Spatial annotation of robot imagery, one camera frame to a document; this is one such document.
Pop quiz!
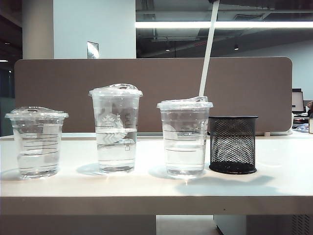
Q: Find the medium clear plastic cup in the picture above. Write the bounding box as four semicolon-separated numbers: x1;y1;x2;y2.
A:
159;107;211;180

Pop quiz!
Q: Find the large clear plastic cup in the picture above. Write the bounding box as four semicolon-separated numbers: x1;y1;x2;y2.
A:
91;94;141;174

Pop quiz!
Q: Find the white drinking straw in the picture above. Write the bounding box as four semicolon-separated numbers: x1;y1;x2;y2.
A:
198;1;220;97

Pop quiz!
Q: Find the long white ceiling light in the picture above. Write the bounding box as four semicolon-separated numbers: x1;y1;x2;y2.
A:
134;21;313;29

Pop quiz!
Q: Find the small clear cup lid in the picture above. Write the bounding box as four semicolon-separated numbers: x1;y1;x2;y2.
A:
4;106;69;121

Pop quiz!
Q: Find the silver wall plaque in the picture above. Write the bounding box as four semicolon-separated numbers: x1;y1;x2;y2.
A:
86;41;100;60

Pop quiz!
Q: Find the computer monitor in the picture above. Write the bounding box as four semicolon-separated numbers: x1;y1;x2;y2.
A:
291;91;305;114

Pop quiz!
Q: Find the black mesh pen holder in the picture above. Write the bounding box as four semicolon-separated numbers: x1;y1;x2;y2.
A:
208;115;259;175

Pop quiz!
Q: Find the large clear cup lid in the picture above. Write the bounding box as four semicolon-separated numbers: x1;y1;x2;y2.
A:
88;83;144;98

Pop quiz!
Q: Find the white divider foot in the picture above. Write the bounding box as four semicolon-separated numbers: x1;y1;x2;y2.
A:
265;129;293;136

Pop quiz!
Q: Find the medium clear cup lid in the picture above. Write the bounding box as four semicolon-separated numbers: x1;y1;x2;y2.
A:
156;95;214;110

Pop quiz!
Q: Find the small clear plastic cup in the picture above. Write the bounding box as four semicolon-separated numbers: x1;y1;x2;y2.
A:
12;118;62;181

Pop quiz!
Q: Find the brown fabric desk divider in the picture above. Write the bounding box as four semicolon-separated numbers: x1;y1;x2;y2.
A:
14;57;293;134

